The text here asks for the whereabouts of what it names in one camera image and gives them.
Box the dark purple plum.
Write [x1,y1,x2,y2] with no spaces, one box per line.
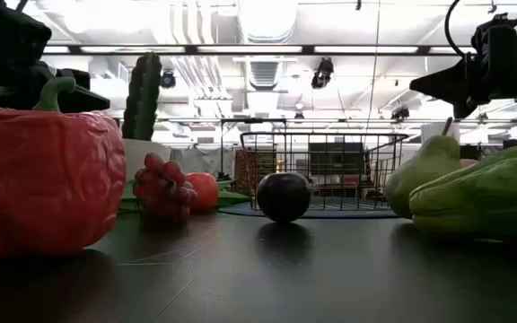
[256,171,312,224]

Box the white hexagonal plant pot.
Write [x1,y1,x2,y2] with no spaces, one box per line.
[121,137,173,183]

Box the red apple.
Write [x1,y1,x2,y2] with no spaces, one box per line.
[185,171,220,213]

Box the red bell pepper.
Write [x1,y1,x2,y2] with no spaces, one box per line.
[0,76,128,259]

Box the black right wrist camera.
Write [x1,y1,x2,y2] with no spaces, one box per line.
[473,13,517,59]

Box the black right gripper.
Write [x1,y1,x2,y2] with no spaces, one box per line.
[409,39,517,120]

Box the black ceiling spotlight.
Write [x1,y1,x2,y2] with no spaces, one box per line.
[311,57,335,90]
[160,70,178,90]
[390,105,411,121]

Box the olive green pear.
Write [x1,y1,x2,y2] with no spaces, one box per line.
[384,117,462,220]

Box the green chayote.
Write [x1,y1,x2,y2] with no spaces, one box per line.
[408,142,517,243]

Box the gold-rimmed wire basket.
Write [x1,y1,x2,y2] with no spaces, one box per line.
[239,131,410,212]

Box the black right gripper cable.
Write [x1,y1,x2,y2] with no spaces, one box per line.
[443,0,479,59]

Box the grey round plate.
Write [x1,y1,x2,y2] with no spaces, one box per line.
[217,201,399,220]

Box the dark wall monitor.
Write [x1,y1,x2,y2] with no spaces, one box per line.
[308,142,366,177]

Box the green cactus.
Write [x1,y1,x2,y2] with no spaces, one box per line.
[121,52,163,142]

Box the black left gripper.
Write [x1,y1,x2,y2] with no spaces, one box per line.
[0,0,110,113]

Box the purple grape bunch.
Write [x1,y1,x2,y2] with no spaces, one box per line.
[132,152,198,221]

